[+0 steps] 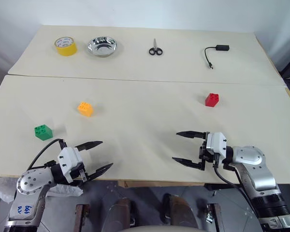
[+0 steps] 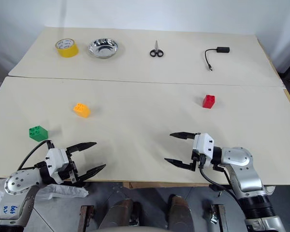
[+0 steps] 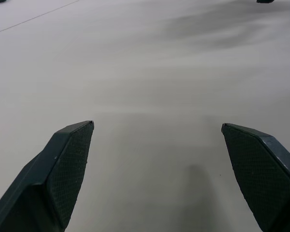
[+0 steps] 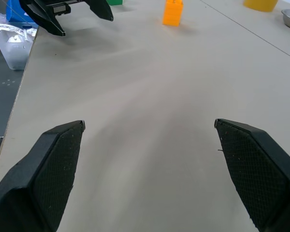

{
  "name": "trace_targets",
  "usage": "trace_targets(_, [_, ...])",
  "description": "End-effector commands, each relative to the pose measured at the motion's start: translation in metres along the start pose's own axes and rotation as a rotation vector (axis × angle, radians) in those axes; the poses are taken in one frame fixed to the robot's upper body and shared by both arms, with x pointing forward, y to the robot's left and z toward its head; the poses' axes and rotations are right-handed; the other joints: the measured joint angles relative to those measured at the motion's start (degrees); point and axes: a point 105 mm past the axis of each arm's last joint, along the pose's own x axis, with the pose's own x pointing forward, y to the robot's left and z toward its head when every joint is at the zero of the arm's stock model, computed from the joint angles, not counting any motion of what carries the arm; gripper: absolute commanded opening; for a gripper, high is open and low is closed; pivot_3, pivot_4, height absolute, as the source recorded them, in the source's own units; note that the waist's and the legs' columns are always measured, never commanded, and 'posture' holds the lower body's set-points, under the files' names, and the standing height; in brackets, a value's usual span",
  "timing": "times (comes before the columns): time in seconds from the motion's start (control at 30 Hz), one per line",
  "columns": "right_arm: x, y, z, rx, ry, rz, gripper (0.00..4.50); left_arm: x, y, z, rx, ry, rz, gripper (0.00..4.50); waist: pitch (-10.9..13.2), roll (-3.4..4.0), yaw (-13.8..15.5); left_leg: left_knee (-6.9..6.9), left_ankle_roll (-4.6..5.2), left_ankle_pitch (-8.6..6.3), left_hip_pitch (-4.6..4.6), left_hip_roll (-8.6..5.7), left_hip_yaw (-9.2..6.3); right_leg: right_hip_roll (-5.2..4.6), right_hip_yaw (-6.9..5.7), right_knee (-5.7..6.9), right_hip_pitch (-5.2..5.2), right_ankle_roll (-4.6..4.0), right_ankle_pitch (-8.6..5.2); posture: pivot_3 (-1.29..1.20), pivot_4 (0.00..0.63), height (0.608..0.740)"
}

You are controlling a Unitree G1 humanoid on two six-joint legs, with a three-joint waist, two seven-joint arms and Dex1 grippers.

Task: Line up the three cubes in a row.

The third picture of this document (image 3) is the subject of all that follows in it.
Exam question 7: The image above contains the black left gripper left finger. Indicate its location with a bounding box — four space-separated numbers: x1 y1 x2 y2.
0 120 95 232

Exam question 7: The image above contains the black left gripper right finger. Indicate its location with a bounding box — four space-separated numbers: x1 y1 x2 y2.
221 123 290 232

